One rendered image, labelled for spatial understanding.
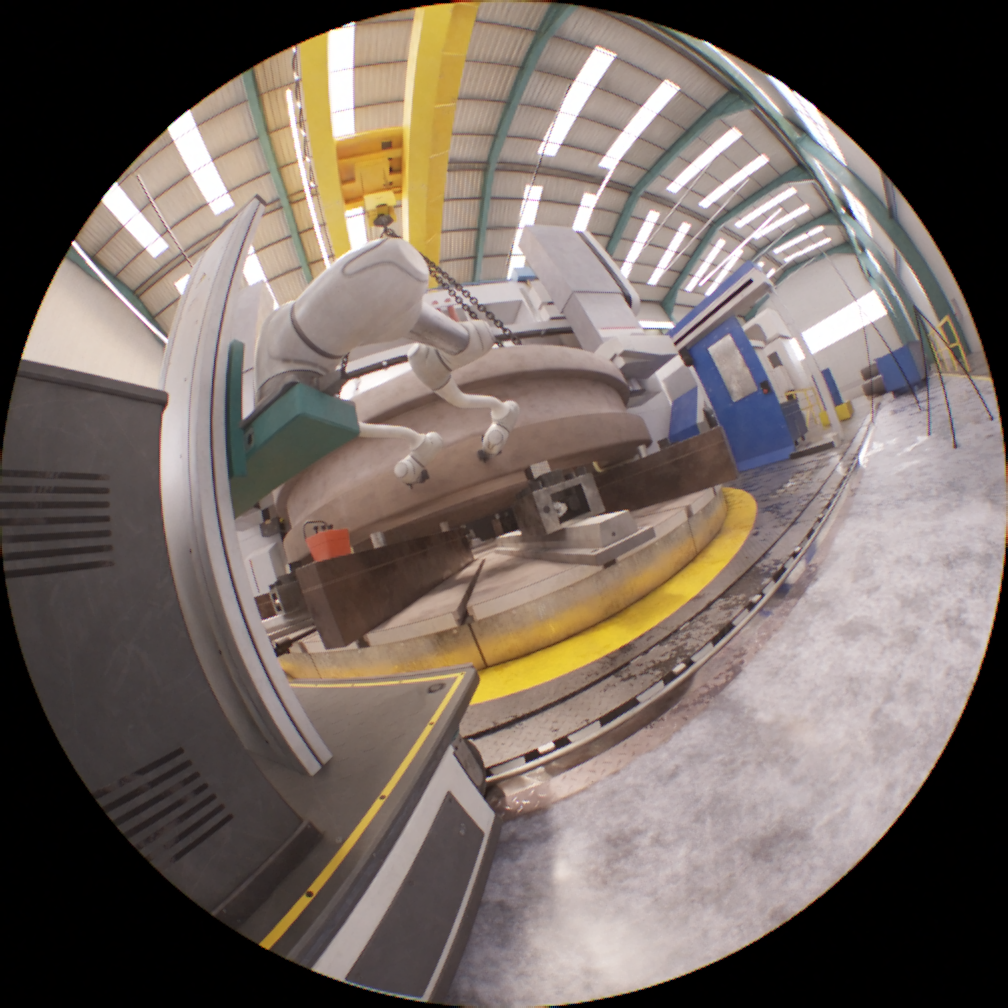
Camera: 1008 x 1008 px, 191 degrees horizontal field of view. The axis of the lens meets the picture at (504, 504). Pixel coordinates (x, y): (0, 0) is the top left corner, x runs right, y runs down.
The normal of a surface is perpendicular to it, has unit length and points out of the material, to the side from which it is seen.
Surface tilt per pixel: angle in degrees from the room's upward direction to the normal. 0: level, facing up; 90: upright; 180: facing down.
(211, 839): 90
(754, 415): 90
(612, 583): 90
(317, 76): 180
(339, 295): 128
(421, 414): 90
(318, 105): 180
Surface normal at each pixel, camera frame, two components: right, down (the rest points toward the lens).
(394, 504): -0.09, -0.03
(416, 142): 0.33, 0.94
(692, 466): -0.76, 0.24
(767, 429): -0.92, 0.32
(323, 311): 0.02, 0.70
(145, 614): 0.92, -0.34
